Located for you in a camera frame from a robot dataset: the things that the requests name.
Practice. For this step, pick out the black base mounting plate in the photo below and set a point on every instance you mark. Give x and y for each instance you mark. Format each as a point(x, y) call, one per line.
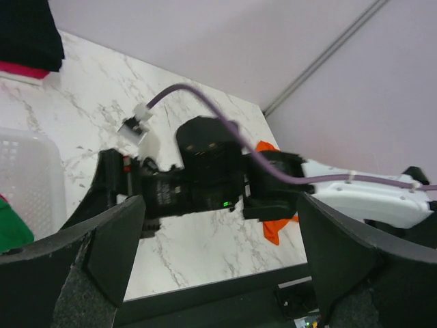
point(270, 299)

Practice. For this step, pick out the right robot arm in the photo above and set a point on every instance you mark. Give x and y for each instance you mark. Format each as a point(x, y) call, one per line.
point(399, 206)

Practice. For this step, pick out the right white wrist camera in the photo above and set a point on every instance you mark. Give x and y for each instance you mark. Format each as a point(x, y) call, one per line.
point(138, 131)

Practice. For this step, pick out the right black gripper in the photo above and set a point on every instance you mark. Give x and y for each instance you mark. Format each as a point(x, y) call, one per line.
point(211, 178)

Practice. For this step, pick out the pink folded t-shirt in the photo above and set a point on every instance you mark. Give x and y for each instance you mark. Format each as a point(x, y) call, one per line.
point(12, 69)

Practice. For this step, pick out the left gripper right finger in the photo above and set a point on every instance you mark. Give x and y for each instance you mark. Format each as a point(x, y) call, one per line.
point(366, 277)

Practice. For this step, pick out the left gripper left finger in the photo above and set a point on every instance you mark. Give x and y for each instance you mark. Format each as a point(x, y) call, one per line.
point(75, 278)

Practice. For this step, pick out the white plastic basket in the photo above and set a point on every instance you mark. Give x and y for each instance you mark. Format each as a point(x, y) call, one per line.
point(32, 180)

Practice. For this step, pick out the green t-shirt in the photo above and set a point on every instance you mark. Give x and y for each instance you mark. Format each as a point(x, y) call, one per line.
point(14, 231)

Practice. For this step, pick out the black folded t-shirt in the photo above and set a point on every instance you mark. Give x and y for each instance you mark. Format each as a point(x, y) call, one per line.
point(29, 36)

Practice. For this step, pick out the orange t-shirt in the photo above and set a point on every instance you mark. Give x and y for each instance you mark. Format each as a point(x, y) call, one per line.
point(271, 229)

